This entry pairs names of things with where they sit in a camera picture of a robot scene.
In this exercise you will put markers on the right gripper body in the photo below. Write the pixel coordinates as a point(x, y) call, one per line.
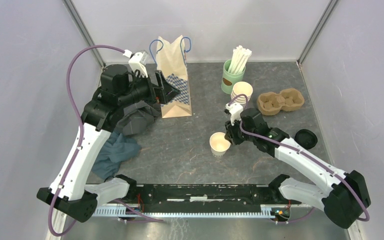
point(235, 131)

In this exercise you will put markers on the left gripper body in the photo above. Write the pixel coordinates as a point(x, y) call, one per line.
point(143, 89)

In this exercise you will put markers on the white paper coffee cup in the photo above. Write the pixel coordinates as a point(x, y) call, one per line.
point(218, 144)

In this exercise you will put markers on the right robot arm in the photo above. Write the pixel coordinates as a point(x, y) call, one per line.
point(342, 196)

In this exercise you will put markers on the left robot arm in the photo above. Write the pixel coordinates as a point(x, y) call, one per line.
point(120, 88)

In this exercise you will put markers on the stack of paper cups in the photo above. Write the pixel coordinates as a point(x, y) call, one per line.
point(241, 93)

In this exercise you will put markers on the brown cardboard cup carrier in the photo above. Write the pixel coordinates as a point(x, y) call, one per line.
point(287, 100)

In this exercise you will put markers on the green straw holder cup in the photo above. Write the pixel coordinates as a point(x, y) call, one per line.
point(229, 79)

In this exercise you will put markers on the blue cloth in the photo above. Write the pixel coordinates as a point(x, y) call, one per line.
point(117, 149)

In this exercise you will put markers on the white wrapped straws bundle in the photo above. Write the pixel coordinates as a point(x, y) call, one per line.
point(239, 59)

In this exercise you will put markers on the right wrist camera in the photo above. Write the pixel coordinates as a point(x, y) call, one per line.
point(234, 110)

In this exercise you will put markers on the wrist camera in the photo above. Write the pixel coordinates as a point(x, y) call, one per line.
point(234, 110)
point(137, 61)

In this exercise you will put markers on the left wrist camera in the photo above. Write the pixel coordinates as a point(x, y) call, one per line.
point(137, 61)

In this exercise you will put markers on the brown paper bag blue handles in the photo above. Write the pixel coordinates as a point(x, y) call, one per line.
point(170, 58)

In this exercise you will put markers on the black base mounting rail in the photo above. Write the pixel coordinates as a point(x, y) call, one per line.
point(204, 198)

